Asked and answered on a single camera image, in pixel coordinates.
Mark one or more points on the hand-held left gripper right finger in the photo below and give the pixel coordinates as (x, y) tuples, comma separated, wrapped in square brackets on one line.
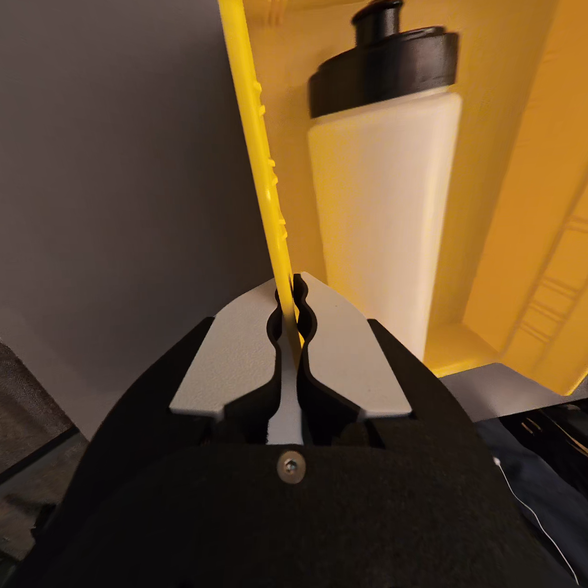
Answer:
[(353, 363)]

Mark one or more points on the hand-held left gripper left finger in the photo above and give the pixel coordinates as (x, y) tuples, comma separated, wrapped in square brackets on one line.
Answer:
[(225, 363)]

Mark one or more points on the white plastic bottle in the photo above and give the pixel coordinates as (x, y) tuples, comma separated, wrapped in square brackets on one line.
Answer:
[(381, 220)]

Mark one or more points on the yellow plastic bin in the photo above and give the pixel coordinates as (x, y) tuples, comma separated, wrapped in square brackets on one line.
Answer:
[(505, 183)]

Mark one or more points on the black bottle lid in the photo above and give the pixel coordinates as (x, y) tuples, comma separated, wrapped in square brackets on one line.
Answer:
[(381, 69)]

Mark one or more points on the person's navy clothing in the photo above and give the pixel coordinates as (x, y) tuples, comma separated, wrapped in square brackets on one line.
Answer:
[(542, 487)]

